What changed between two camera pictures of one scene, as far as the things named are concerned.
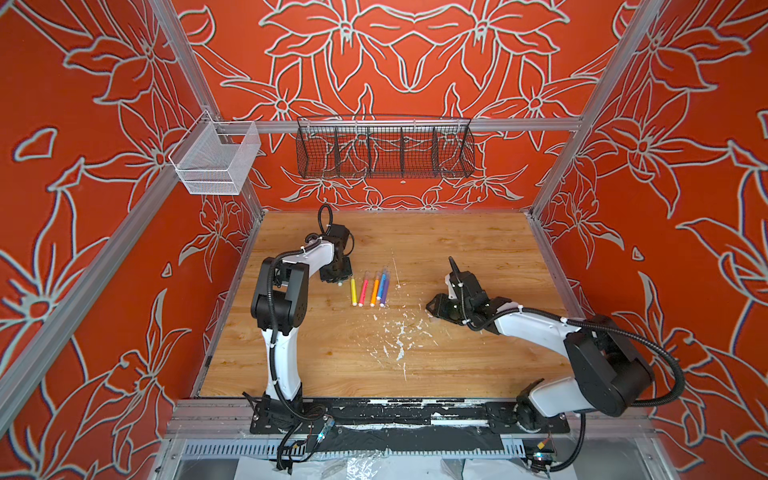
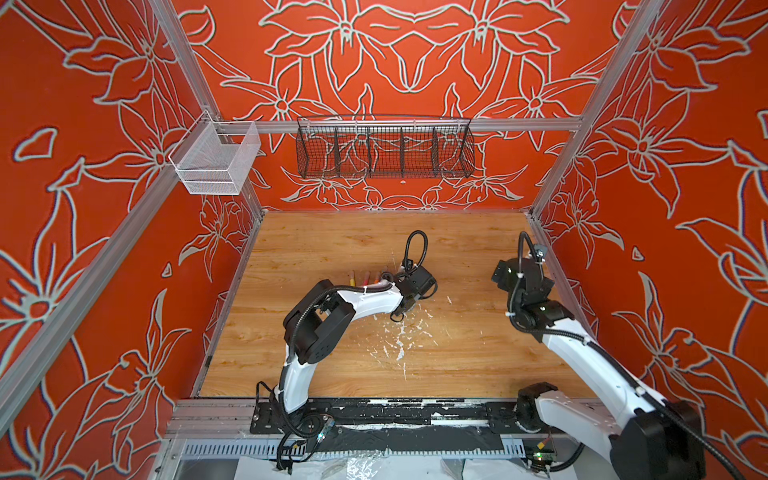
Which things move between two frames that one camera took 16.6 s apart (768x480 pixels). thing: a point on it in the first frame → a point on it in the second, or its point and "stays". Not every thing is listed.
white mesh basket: (215, 157) stays
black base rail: (404, 425) stays
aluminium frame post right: (637, 34) stays
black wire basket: (380, 147) stays
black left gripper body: (337, 271) → (412, 299)
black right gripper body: (452, 310) → (505, 283)
